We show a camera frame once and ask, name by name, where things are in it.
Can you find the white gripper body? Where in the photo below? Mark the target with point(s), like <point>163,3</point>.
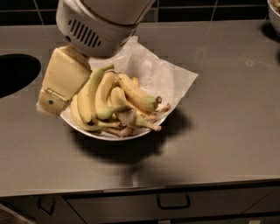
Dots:
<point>97,33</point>

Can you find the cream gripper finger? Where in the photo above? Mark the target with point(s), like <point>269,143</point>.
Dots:
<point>66,74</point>

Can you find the large yellow banana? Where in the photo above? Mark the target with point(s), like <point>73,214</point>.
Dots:
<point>86,96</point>

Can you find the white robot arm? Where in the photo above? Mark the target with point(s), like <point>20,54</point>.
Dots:
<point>125,12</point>

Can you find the yellow banana bottom left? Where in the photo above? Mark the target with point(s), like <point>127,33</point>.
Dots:
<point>100,124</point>

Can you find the white bowl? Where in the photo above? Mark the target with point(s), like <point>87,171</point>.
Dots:
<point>274,15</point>
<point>137,132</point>

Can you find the yellow banana middle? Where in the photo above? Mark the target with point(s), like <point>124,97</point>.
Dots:
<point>102,109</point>

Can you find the yellow banana centre right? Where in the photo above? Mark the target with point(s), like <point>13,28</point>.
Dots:
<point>129,117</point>

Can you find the brown overripe banana bottom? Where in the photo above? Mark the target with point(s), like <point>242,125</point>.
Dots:
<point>125,132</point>

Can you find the yellow banana upper right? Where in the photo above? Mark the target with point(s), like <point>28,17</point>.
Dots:
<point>140,98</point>

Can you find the white bowl top right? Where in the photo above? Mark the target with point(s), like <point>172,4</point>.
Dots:
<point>274,15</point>

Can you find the white paper liner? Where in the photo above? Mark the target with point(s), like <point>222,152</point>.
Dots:
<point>156,76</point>

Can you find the grey cabinet door left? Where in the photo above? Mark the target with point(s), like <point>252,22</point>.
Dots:
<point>27,206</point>

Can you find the grey drawer front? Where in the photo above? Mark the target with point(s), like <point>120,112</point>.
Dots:
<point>204,204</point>

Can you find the black cabinet handle left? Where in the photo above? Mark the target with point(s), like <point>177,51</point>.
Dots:
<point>46,204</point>

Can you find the black drawer handle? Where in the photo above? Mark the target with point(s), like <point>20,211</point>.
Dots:
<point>173,201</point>

